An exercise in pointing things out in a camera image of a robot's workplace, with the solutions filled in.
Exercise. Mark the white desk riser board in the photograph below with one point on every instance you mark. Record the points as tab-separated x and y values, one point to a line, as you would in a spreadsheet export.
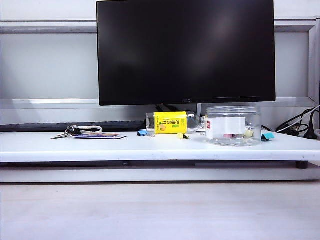
100	150

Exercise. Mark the colourful printed card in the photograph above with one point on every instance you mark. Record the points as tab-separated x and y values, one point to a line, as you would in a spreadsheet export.
105	136

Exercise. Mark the pink binder clip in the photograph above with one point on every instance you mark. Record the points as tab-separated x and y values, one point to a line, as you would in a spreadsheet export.
228	136

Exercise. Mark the black computer monitor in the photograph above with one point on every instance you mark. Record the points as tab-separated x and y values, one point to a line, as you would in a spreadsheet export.
185	50

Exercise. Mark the teal binder clip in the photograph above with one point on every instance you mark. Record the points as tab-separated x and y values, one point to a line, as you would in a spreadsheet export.
267	136

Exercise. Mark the black power plug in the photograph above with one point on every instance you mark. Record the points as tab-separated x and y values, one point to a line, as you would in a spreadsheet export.
311	131

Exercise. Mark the clear plastic container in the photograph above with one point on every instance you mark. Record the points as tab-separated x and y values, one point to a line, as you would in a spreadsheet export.
150	122

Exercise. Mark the grey aluminium partition frame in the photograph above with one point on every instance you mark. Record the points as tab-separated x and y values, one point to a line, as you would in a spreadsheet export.
292	26

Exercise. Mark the bunch of metal keys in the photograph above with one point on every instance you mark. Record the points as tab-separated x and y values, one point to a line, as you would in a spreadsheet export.
68	131

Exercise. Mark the round transparent plastic jar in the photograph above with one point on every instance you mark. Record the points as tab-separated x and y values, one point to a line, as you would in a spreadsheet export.
225	125

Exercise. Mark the black keyboard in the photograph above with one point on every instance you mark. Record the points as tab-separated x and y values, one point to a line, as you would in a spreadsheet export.
37	126

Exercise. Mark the blue binder clip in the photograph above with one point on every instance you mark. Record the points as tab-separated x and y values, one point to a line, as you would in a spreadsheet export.
142	132

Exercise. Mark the black riser foot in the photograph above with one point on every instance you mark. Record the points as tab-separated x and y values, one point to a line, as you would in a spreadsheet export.
302	165

